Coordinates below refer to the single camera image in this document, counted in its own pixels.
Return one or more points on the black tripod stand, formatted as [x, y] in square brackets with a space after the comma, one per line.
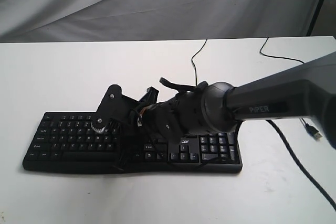
[314, 17]

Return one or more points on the grey backdrop cloth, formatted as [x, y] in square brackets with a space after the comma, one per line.
[130, 20]

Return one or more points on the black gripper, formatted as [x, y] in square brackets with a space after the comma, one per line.
[123, 124]

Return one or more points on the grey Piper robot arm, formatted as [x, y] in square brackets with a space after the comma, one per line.
[307, 90]

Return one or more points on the black computer keyboard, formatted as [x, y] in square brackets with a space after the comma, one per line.
[65, 143]

